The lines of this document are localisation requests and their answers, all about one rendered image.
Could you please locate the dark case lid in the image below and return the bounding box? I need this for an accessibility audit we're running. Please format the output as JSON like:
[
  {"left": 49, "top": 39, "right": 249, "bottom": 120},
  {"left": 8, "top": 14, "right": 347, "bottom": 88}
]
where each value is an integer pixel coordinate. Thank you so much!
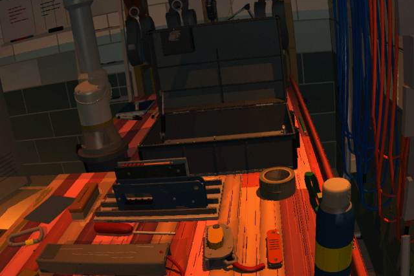
[{"left": 146, "top": 15, "right": 291, "bottom": 116}]

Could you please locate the dark rescue-kit case body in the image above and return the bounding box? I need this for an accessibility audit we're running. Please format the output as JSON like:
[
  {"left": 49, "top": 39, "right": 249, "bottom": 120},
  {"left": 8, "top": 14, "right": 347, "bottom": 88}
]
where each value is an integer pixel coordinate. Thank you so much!
[{"left": 138, "top": 98, "right": 300, "bottom": 175}]

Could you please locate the grey folding tripod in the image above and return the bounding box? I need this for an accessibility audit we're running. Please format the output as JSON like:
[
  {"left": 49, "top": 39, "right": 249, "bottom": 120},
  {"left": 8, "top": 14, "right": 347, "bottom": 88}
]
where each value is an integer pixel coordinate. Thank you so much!
[{"left": 226, "top": 3, "right": 256, "bottom": 21}]

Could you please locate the red hanging harness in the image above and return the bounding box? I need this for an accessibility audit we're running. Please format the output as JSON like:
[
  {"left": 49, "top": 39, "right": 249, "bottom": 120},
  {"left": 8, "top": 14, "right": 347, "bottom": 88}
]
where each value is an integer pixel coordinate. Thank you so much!
[
  {"left": 117, "top": 0, "right": 157, "bottom": 67},
  {"left": 251, "top": 0, "right": 289, "bottom": 51}
]

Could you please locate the dark blue clipboard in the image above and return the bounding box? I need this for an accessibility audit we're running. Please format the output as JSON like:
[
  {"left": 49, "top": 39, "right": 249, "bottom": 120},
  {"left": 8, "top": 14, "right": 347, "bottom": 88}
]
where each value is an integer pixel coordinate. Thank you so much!
[{"left": 115, "top": 99, "right": 157, "bottom": 118}]

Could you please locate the whiteboard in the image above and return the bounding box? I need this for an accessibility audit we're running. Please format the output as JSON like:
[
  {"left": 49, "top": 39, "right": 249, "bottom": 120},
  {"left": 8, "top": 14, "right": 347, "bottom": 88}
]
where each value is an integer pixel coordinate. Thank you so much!
[{"left": 0, "top": 0, "right": 73, "bottom": 48}]

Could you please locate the black box with orange stripe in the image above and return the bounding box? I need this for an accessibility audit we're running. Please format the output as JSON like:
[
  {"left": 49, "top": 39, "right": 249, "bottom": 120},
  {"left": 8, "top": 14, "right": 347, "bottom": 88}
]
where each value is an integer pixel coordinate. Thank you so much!
[{"left": 114, "top": 157, "right": 190, "bottom": 180}]

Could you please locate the blue perforated plate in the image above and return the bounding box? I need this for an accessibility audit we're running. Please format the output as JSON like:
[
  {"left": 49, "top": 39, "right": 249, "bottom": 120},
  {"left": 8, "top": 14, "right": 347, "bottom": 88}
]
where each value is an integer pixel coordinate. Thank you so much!
[{"left": 112, "top": 175, "right": 207, "bottom": 211}]

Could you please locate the olive tape roll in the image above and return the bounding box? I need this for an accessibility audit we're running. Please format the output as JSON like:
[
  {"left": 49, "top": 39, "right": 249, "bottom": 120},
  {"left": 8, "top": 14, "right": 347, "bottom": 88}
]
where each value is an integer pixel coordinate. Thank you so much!
[{"left": 258, "top": 166, "right": 296, "bottom": 202}]

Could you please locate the green carabiner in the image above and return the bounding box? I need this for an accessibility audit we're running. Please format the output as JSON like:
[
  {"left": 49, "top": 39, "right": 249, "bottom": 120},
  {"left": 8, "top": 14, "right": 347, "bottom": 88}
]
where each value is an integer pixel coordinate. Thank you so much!
[{"left": 303, "top": 171, "right": 323, "bottom": 214}]

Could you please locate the dark slatted tray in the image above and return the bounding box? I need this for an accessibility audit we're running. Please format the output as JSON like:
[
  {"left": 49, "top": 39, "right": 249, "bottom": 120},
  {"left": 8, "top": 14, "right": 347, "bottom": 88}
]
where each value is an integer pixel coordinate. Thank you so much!
[{"left": 93, "top": 176, "right": 224, "bottom": 224}]

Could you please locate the brown sanding block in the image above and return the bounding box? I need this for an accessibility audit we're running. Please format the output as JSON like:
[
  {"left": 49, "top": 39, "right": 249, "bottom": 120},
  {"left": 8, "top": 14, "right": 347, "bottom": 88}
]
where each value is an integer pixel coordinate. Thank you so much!
[{"left": 68, "top": 181, "right": 101, "bottom": 222}]

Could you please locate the dark cabinet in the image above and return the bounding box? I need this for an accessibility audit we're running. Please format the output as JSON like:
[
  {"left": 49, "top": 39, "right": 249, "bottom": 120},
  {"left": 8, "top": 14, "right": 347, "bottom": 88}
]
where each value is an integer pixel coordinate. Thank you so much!
[{"left": 0, "top": 80, "right": 26, "bottom": 180}]

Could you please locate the blue yellow-banded flask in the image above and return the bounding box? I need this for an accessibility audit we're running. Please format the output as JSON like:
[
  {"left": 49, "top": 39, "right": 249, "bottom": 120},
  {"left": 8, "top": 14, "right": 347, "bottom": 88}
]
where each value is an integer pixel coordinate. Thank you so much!
[{"left": 314, "top": 177, "right": 356, "bottom": 276}]

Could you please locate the dark grey sheet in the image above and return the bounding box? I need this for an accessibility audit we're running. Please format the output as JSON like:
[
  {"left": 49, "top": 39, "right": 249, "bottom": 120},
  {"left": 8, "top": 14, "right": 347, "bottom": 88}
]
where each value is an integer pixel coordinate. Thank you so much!
[{"left": 23, "top": 194, "right": 79, "bottom": 225}]

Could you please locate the long olive box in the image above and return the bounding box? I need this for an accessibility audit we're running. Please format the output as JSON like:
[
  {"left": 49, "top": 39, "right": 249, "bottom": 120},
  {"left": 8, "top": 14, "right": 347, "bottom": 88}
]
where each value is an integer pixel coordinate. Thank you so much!
[{"left": 36, "top": 242, "right": 171, "bottom": 276}]

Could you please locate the grey carabiner with yellow band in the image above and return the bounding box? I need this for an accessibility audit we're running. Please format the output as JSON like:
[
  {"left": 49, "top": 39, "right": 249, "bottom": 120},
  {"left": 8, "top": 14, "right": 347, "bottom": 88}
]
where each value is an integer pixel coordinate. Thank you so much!
[{"left": 6, "top": 226, "right": 45, "bottom": 248}]

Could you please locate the red bench rail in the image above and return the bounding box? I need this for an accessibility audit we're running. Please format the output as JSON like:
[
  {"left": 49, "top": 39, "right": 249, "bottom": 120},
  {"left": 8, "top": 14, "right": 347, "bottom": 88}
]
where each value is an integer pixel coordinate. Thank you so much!
[{"left": 289, "top": 74, "right": 369, "bottom": 276}]

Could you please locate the blue rope bundle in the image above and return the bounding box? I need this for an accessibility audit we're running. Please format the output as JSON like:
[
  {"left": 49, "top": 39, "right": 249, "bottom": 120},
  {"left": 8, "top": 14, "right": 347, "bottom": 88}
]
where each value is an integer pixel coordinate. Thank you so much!
[{"left": 332, "top": 0, "right": 378, "bottom": 213}]

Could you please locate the red rope bundle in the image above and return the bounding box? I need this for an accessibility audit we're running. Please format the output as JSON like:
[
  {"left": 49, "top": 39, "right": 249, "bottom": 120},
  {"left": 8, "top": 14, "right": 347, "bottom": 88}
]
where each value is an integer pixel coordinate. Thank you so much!
[{"left": 365, "top": 0, "right": 412, "bottom": 224}]

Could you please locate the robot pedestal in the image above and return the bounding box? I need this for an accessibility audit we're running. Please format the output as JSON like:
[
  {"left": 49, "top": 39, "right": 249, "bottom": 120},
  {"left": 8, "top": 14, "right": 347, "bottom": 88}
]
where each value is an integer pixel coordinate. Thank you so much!
[{"left": 75, "top": 143, "right": 131, "bottom": 173}]

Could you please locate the red-handled screwdriver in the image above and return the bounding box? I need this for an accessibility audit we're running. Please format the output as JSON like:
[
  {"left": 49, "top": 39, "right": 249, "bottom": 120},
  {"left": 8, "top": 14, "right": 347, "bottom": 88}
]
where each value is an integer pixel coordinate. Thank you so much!
[{"left": 93, "top": 221, "right": 177, "bottom": 237}]

